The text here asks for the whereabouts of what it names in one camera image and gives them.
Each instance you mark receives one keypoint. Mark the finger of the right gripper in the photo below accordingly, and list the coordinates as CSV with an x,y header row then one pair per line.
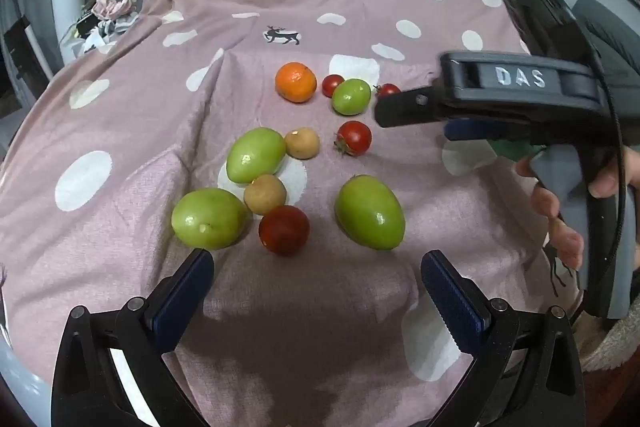
x,y
406,108

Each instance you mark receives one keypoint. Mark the pink polka dot cloth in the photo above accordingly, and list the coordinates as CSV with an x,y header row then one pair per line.
x,y
337,335

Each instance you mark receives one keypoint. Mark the small red cherry tomato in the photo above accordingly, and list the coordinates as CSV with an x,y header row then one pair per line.
x,y
330,83

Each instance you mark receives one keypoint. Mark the red tomato with calyx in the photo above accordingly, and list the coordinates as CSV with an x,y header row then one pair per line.
x,y
353,138

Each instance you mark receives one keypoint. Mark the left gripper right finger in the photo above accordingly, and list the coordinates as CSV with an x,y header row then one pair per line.
x,y
525,369

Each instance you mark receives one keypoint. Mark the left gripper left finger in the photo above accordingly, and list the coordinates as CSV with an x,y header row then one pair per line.
x,y
86,389

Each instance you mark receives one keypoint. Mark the dark red tomato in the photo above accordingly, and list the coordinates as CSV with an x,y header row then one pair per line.
x,y
284,231

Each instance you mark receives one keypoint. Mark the white cylinder lamp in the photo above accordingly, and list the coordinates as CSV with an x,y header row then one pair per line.
x,y
65,15

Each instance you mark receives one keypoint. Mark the red cherry tomato with stem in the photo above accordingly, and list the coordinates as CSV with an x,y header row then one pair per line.
x,y
386,89

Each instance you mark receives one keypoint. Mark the large green fruit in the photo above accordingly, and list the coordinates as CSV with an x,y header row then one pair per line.
x,y
369,213

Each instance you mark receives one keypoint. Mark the round green fruit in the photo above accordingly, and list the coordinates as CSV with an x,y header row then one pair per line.
x,y
351,97

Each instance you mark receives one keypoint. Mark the orange mandarin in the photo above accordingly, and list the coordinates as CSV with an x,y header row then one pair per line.
x,y
295,82

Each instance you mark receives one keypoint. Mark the green plastic bowl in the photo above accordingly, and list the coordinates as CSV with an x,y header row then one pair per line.
x,y
514,151

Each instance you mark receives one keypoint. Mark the oval green fruit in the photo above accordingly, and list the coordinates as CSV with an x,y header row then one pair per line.
x,y
256,152

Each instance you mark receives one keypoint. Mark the pile of clothes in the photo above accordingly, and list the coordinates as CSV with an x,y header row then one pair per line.
x,y
104,21

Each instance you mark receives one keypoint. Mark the brown longan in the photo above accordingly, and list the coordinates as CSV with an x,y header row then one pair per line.
x,y
302,143
264,194

